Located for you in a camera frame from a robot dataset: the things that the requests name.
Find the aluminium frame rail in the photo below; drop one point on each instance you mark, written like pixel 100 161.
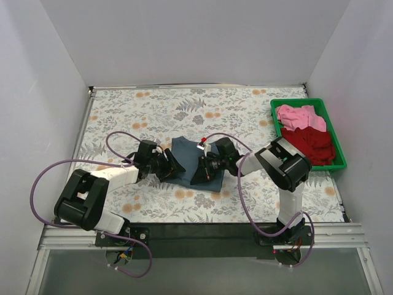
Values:
pixel 209 240

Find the green plastic bin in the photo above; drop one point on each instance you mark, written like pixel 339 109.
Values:
pixel 339 162

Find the pink t shirt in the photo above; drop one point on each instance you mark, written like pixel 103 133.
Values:
pixel 305 116

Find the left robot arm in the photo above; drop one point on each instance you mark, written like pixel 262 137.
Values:
pixel 82 200

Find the red t shirt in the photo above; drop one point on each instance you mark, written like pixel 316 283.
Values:
pixel 317 146

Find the blue grey t shirt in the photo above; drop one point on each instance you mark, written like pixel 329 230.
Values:
pixel 187 154

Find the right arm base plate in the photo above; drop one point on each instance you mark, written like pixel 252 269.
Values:
pixel 290 237

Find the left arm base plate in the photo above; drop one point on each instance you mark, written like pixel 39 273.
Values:
pixel 141 234

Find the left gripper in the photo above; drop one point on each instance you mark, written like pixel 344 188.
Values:
pixel 167 165

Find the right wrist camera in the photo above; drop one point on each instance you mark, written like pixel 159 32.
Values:
pixel 204 146

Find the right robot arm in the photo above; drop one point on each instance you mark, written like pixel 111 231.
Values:
pixel 286 166

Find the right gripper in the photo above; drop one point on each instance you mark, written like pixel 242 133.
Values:
pixel 204 168

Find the floral table mat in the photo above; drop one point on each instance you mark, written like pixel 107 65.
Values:
pixel 118 119

